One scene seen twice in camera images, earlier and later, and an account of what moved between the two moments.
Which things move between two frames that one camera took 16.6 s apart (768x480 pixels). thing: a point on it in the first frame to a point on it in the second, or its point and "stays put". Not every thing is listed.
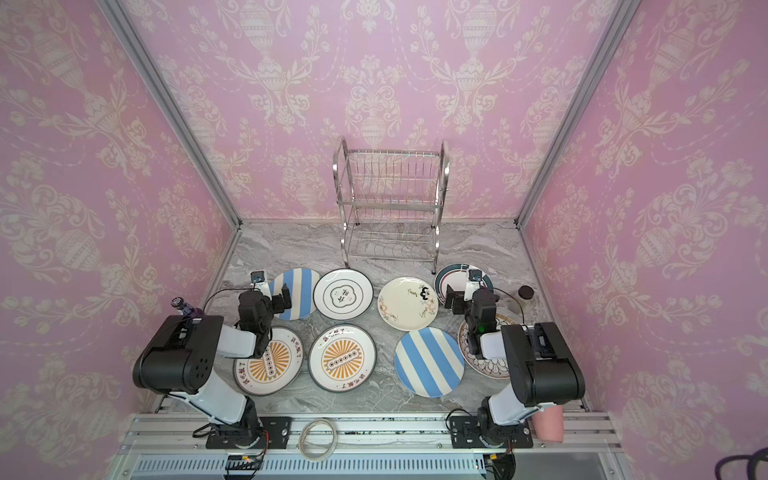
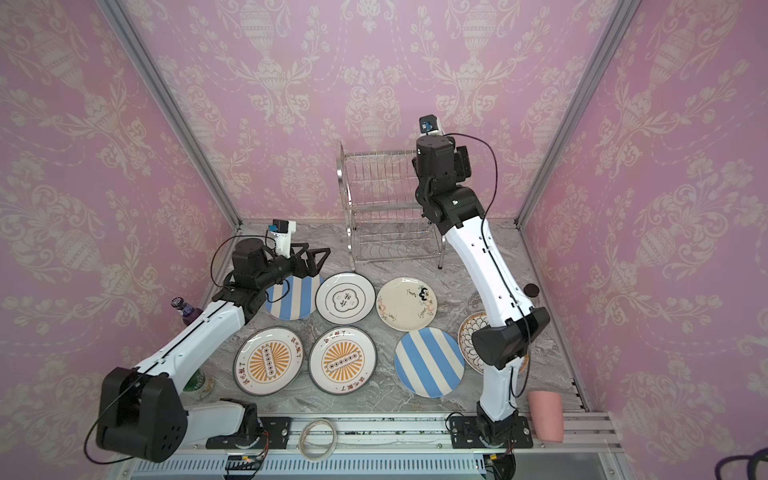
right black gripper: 456,301 to 462,162
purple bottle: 185,308 stays put
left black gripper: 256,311 to 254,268
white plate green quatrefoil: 343,294 stays put
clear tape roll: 302,435 stays put
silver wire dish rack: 390,202 stays put
